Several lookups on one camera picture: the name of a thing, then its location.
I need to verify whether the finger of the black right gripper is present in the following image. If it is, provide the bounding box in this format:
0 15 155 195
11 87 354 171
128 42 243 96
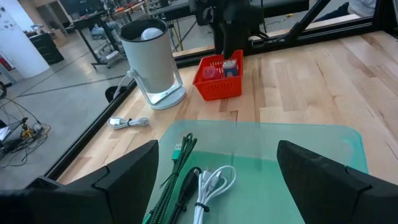
214 26 226 55
225 27 248 60

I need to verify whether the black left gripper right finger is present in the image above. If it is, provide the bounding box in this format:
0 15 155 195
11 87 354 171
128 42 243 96
276 139 398 224

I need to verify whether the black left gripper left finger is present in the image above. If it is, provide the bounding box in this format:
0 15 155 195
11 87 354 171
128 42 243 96
0 139 160 224

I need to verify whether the black cable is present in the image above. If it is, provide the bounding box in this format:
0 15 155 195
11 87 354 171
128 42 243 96
167 166 203 224

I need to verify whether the white cable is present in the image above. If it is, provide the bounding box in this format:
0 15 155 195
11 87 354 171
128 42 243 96
192 165 238 224

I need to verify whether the red slotted plastic basket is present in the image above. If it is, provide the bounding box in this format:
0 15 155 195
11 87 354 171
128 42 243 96
192 49 244 101

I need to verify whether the white light bulb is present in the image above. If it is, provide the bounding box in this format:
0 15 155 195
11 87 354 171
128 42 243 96
140 27 164 42

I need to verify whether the green translucent sheet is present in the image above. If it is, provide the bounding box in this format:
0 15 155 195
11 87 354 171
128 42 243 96
143 119 369 224

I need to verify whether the person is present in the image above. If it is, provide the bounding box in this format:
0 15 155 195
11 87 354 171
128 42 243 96
322 0 379 20

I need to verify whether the black drawer cabinet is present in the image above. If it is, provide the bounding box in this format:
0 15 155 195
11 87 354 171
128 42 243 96
29 32 65 65

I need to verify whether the black aluminium table frame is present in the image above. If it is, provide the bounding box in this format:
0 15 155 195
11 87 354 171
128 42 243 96
44 0 398 182

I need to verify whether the grey bundled cable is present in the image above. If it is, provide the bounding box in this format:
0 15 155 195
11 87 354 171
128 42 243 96
106 116 150 130

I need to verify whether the yellow floor cable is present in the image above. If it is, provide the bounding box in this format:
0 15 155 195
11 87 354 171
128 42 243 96
19 122 51 140

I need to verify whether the black frame foot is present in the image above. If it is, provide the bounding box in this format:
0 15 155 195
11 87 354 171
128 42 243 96
104 85 129 104

